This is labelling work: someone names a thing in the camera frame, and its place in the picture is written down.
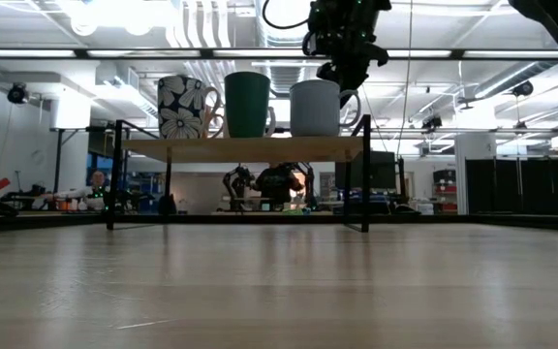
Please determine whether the black ceiling cable reel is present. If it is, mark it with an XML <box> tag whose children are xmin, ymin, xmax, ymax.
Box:
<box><xmin>6</xmin><ymin>81</ymin><xmax>29</xmax><ymax>105</ymax></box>
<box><xmin>511</xmin><ymin>79</ymin><xmax>535</xmax><ymax>98</ymax></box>

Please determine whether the green plastic cup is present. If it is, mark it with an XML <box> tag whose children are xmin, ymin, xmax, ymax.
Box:
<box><xmin>224</xmin><ymin>71</ymin><xmax>271</xmax><ymax>140</ymax></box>

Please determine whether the silver ceiling duct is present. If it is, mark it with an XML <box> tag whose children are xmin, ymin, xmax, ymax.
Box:
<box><xmin>254</xmin><ymin>0</ymin><xmax>323</xmax><ymax>98</ymax></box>

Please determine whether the black aluminium table frame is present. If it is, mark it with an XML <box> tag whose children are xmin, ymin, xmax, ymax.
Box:
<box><xmin>0</xmin><ymin>211</ymin><xmax>558</xmax><ymax>235</ymax></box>

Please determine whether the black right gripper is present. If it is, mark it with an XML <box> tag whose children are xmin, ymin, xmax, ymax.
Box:
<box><xmin>301</xmin><ymin>0</ymin><xmax>393</xmax><ymax>109</ymax></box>

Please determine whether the plain white mug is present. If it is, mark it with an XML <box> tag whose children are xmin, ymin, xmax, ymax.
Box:
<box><xmin>263</xmin><ymin>106</ymin><xmax>277</xmax><ymax>139</ymax></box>

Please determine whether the light blue ribbed mug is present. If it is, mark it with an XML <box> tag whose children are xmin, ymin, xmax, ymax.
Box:
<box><xmin>289</xmin><ymin>79</ymin><xmax>363</xmax><ymax>139</ymax></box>

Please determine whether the black partition wall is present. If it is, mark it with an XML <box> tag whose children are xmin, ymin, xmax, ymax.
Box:
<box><xmin>465</xmin><ymin>157</ymin><xmax>558</xmax><ymax>216</ymax></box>

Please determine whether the person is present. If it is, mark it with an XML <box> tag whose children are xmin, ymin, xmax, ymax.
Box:
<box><xmin>46</xmin><ymin>169</ymin><xmax>111</xmax><ymax>212</ymax></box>
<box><xmin>253</xmin><ymin>163</ymin><xmax>305</xmax><ymax>212</ymax></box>

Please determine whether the black overhead frame bar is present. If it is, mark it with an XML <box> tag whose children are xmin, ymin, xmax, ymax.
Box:
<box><xmin>0</xmin><ymin>47</ymin><xmax>558</xmax><ymax>61</ymax></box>

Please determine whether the orange mug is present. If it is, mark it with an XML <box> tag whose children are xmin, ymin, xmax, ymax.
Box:
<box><xmin>203</xmin><ymin>102</ymin><xmax>226</xmax><ymax>140</ymax></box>

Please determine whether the navy white floral mug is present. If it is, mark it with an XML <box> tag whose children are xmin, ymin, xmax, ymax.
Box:
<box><xmin>156</xmin><ymin>75</ymin><xmax>224</xmax><ymax>141</ymax></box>

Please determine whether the wooden shelf with black frame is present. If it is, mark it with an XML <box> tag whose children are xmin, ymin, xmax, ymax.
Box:
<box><xmin>106</xmin><ymin>114</ymin><xmax>373</xmax><ymax>234</ymax></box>

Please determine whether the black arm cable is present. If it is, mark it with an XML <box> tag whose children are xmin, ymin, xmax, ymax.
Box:
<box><xmin>261</xmin><ymin>0</ymin><xmax>310</xmax><ymax>31</ymax></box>

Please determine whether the background black monitor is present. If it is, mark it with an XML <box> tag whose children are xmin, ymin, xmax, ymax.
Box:
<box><xmin>334</xmin><ymin>150</ymin><xmax>397</xmax><ymax>191</ymax></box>

